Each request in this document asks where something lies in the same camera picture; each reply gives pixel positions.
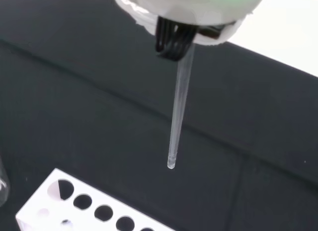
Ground white test tube rack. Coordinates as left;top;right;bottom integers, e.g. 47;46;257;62
15;167;176;231

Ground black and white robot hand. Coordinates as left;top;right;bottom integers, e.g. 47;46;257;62
113;0;266;62

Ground black bench cloth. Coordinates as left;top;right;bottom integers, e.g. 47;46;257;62
0;0;318;231

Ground clear glass beaker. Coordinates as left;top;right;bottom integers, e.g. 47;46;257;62
0;156;11;208

